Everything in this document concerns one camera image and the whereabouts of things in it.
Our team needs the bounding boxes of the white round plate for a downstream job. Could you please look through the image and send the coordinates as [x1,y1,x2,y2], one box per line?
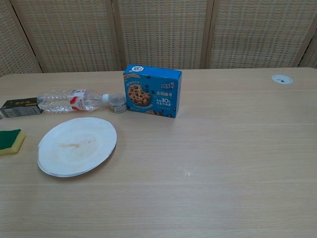
[37,117,117,178]

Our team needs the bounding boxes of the yellow green sponge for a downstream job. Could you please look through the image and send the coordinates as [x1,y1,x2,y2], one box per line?
[0,128,27,156]

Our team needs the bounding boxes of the blue cookie box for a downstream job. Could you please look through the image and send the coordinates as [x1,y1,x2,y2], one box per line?
[122,64,183,119]

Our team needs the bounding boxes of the small glass jar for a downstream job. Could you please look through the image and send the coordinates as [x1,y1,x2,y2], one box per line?
[109,93,127,114]

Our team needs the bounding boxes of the woven folding screen panel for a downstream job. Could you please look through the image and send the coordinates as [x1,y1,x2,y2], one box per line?
[296,27,317,69]
[4,0,123,74]
[111,0,215,71]
[0,0,44,77]
[205,0,317,70]

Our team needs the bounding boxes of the clear plastic water bottle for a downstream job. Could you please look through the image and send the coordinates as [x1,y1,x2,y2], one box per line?
[37,89,110,115]

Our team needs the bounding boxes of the black box with gold print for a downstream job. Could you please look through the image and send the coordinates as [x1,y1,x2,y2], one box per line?
[0,98,42,118]

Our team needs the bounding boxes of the white round cable grommet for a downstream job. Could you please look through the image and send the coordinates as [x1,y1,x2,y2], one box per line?
[271,74,293,85]

